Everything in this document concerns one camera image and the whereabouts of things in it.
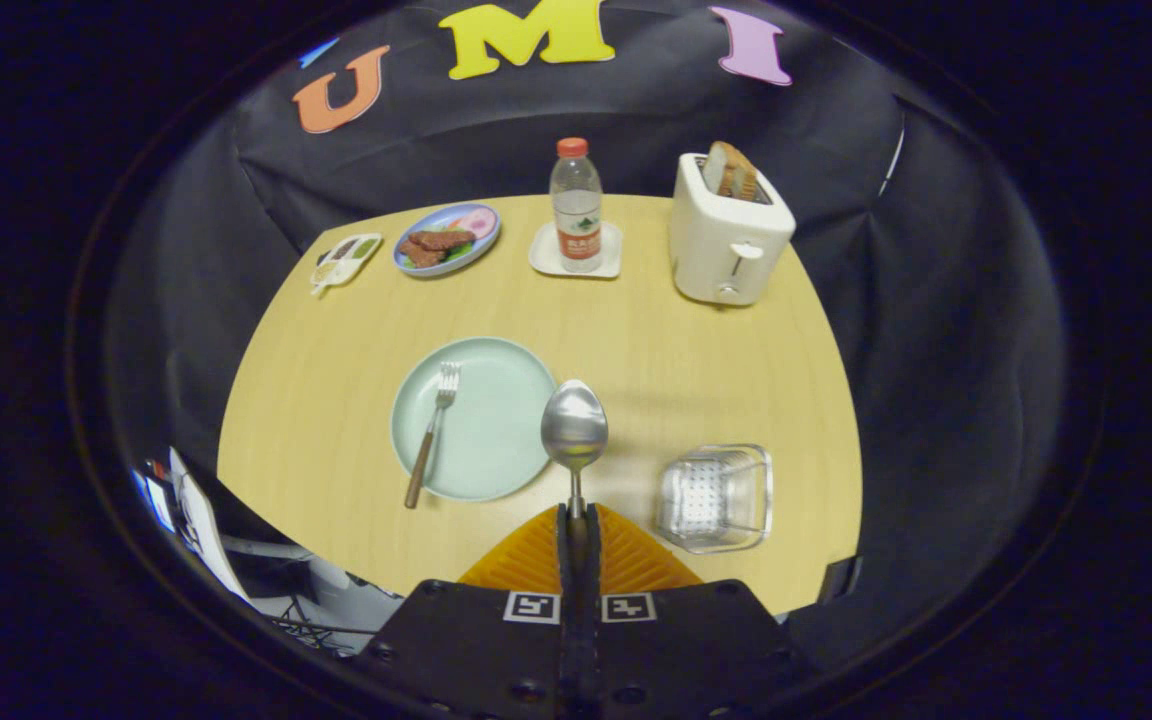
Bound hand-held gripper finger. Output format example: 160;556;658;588
579;503;822;720
361;503;580;720

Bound metal spoon wooden handle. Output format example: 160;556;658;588
540;379;610;521

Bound metal fork wooden handle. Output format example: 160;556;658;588
404;361;462;510

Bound clear plastic container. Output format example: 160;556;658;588
654;444;775;555

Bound light green plate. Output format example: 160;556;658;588
390;336;559;503

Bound white floor device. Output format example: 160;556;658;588
221;535;407;656

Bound black clamp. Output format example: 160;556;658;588
819;555;864;607

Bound white square coaster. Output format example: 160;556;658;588
528;221;624;280

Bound blue plate with food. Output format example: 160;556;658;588
392;203;502;278

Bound white toaster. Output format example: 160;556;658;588
669;152;797;307

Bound clear water bottle red cap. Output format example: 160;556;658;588
550;137;604;274

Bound white paper sheets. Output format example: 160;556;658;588
168;447;252;601

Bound small white sauce dish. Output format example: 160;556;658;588
310;233;384;298

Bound toasted bread slice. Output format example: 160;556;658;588
726;150;759;202
702;141;737;196

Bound blue and white box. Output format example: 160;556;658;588
131;462;177;534

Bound black backdrop cloth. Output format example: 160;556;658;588
106;0;1072;681

